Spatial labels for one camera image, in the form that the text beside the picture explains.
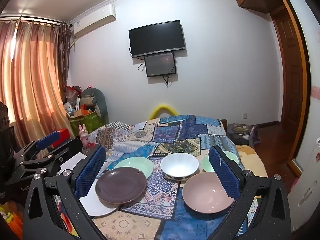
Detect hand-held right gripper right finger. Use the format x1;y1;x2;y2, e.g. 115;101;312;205
209;145;292;240

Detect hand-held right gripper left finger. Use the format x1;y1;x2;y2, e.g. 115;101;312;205
23;145;118;240

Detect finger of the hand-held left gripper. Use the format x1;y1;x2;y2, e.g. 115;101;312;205
5;138;83;185
14;132;61;160

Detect light green bowl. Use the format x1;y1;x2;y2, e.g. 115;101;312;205
201;150;239;173

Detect pink bowl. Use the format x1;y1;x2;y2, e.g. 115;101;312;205
182;172;236;214

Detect light green plate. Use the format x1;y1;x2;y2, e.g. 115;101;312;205
114;157;154;179

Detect white bowl with black spots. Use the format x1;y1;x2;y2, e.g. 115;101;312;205
160;152;200;180

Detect red box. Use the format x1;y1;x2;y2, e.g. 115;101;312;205
54;129;75;143

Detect pink bunny toy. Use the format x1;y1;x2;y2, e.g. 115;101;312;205
79;124;89;143

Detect beige blanket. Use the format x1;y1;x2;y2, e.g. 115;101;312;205
235;145;268;178

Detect green patterned box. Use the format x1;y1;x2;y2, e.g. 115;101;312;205
69;111;98;137

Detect purple plate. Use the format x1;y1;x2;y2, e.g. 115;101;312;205
95;167;147;204

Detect white plate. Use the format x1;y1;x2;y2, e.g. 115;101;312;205
79;185;120;217

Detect small white fan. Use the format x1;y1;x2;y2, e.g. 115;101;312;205
64;102;75;117

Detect patterned bag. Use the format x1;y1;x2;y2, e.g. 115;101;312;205
226;123;260;147

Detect red bag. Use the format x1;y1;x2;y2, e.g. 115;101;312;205
65;85;83;100

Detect orange sheer curtain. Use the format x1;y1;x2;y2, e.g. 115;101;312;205
0;15;68;150

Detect patchwork printed blanket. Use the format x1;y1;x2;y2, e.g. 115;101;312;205
54;114;259;240

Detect colourful printed cloth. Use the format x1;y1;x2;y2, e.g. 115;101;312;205
0;200;23;240

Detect white appliance with stickers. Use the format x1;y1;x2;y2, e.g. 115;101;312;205
287;137;320;210

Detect dark brown side curtain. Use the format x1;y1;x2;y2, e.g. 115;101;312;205
59;20;73;88

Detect brown wooden door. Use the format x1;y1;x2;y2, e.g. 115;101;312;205
271;5;308;170

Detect black hanging cable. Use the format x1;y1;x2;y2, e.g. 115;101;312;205
162;74;174;88

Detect small black wall monitor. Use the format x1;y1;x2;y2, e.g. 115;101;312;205
144;52;177;77

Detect white wall air conditioner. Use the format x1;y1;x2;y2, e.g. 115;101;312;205
71;4;117;38

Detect large black wall television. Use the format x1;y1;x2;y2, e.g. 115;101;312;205
128;20;186;58

